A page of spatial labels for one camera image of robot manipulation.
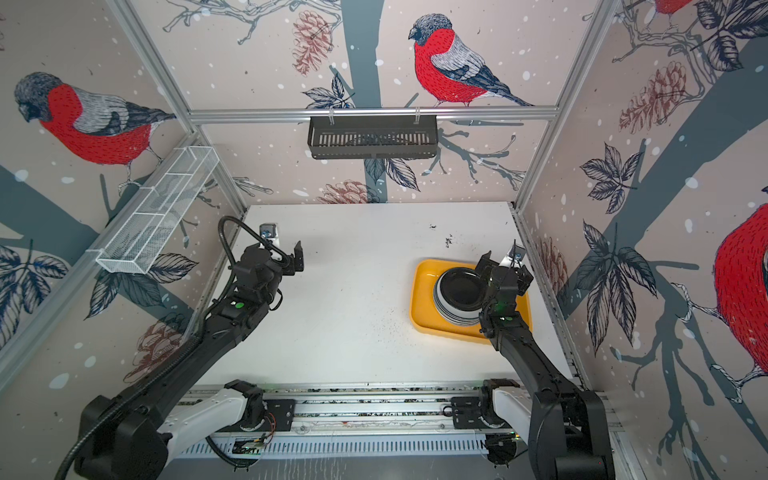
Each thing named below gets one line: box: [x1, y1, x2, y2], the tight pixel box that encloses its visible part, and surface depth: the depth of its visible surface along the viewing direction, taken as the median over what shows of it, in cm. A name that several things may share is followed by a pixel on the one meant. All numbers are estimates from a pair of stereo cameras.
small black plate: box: [440, 267, 486, 311], surface depth 93 cm
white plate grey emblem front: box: [433, 276, 481, 327], surface depth 87 cm
